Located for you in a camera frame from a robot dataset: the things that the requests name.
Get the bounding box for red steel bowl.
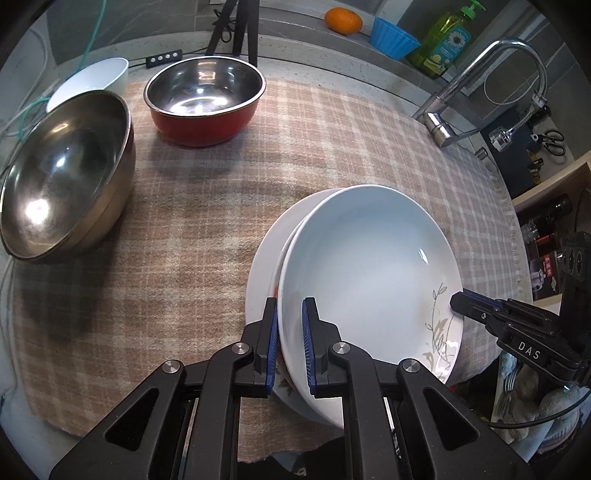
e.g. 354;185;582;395
144;56;267;147

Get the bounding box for orange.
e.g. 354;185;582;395
324;7;362;36

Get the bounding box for beige plaid cloth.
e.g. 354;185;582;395
11;69;529;464

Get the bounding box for white plate pink flowers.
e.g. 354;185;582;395
245;187;356;418

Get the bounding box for white bowl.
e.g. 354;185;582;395
46;58;130;114

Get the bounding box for red black printed box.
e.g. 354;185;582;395
529;251;566;301

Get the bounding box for black handled scissors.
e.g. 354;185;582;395
531;130;566;157

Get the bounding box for white plate grey leaf print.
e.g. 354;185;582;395
277;185;464;430

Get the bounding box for chrome faucet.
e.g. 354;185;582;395
412;39;548;148

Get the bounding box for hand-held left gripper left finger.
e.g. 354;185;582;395
48;296;279;480

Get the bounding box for dark bottle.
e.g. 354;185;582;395
519;194;573;232

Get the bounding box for green dish soap bottle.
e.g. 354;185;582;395
406;0;481;79

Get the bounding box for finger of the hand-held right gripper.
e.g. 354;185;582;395
449;293;514;341
463;290;561;327

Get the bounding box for large steel bowl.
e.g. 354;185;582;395
0;90;137;261

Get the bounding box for beige wooden shelf unit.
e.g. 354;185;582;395
512;154;591;333

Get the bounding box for blue ribbed silicone cup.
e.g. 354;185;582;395
370;17;421;59

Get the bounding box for black inline cable remote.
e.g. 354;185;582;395
145;48;183;69

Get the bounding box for flexible metal faucet sprayer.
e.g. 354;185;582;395
484;74;551;153

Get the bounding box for teal cable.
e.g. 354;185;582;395
7;0;100;139

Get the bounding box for black tripod legs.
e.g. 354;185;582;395
205;0;259;70

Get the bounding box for dark knife block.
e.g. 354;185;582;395
480;106;580;197

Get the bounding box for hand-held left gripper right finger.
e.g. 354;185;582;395
301;296;532;480

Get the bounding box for grey towel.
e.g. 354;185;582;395
496;355;591;462

